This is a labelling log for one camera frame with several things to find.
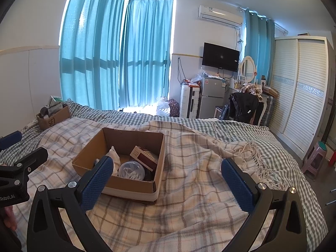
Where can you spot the plaid fringed blanket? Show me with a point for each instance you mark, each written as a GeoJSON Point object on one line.
{"type": "Point", "coordinates": [189, 189]}

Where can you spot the oval white mirror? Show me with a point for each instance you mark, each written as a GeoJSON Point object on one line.
{"type": "Point", "coordinates": [248, 68]}

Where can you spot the white suitcase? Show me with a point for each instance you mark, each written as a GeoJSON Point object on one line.
{"type": "Point", "coordinates": [189, 101]}

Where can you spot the grey small fridge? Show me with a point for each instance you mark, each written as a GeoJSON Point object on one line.
{"type": "Point", "coordinates": [211, 97]}

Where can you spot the narrow teal curtain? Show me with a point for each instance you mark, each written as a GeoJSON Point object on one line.
{"type": "Point", "coordinates": [258, 47]}

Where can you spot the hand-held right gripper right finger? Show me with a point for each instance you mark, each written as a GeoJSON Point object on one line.
{"type": "Point", "coordinates": [237, 186]}

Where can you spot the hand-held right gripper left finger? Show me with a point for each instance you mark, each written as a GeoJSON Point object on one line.
{"type": "Point", "coordinates": [98, 183]}

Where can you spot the clear cotton swab jar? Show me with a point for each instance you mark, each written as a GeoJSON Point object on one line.
{"type": "Point", "coordinates": [131, 170]}

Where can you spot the clear plastic bag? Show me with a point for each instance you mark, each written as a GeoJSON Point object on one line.
{"type": "Point", "coordinates": [196, 77]}

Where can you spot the small cardboard box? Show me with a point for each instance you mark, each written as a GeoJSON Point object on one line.
{"type": "Point", "coordinates": [52, 119]}

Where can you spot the black jacket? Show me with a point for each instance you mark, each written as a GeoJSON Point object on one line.
{"type": "Point", "coordinates": [241, 106]}

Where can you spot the white air conditioner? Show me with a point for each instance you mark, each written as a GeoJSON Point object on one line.
{"type": "Point", "coordinates": [219, 15]}

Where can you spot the person's left hand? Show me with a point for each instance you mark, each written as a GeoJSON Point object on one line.
{"type": "Point", "coordinates": [9, 216]}

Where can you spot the white louvred wardrobe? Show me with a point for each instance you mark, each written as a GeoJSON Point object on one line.
{"type": "Point", "coordinates": [299, 94]}

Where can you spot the black wall television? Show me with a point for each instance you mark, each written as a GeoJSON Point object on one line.
{"type": "Point", "coordinates": [220, 56]}

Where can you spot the green white packet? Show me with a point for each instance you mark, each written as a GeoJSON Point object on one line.
{"type": "Point", "coordinates": [54, 101]}

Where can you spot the pink plastic stool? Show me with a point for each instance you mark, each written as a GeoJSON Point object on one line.
{"type": "Point", "coordinates": [315, 160]}

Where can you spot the floral bag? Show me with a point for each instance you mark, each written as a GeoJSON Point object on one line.
{"type": "Point", "coordinates": [173, 107]}

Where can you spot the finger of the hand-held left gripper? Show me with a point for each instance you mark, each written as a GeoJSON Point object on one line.
{"type": "Point", "coordinates": [31, 157]}
{"type": "Point", "coordinates": [10, 139]}

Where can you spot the red medicine box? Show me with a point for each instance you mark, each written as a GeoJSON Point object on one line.
{"type": "Point", "coordinates": [144, 158]}

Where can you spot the wide teal curtain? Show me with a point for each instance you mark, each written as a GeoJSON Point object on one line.
{"type": "Point", "coordinates": [92, 44]}

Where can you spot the red container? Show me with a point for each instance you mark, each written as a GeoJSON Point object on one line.
{"type": "Point", "coordinates": [332, 158]}

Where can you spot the brown flat box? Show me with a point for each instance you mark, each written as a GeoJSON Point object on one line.
{"type": "Point", "coordinates": [270, 91]}

